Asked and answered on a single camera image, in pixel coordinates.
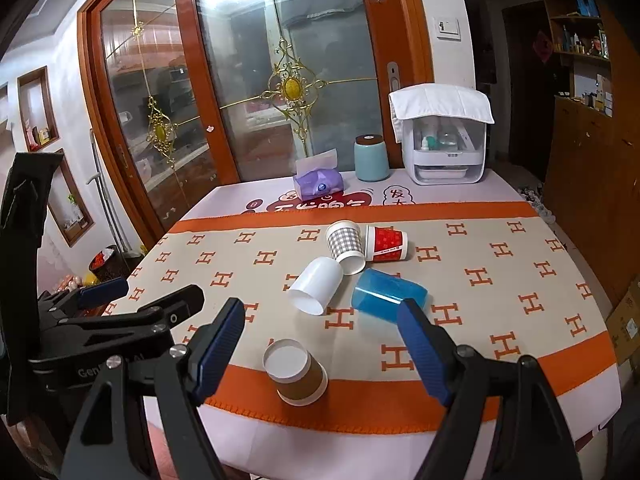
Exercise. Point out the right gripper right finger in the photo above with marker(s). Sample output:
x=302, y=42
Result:
x=531, y=438

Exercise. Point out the white paper cup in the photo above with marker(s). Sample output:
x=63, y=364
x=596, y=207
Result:
x=313, y=290

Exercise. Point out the grey checked paper cup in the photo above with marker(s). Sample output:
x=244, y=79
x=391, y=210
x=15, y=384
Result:
x=345, y=243

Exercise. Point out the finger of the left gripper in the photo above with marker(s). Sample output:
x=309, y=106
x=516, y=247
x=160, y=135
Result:
x=89, y=340
x=84, y=297

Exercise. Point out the white countertop appliance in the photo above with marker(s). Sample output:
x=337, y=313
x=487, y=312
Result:
x=443, y=150

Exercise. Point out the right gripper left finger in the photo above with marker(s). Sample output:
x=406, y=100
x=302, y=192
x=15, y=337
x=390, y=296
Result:
x=111, y=438

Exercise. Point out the white cloth on appliance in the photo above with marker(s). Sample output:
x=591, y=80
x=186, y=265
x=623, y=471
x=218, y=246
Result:
x=441, y=100

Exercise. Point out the wooden glass sliding door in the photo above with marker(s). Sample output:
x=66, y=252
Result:
x=185, y=96

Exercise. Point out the cardboard box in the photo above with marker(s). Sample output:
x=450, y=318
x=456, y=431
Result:
x=623, y=323

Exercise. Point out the white wall switch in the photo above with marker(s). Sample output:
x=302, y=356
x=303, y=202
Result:
x=448, y=29

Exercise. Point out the orange H pattern blanket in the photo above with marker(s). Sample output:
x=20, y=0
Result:
x=497, y=279

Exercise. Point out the purple tissue pack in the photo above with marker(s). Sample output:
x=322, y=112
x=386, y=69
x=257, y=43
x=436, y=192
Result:
x=317, y=176

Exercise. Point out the red patterned paper cup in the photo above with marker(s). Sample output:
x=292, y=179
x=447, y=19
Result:
x=385, y=244

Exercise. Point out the blue plastic cup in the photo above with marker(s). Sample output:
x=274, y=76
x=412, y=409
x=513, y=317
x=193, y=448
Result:
x=380, y=294

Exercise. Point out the dark wooden cabinet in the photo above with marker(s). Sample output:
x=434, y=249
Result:
x=574, y=76

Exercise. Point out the teal canister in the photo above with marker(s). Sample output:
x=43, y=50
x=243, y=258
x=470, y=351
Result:
x=370, y=158

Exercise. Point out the brown sleeved paper cup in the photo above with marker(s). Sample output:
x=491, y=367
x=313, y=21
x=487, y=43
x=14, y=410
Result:
x=300, y=379

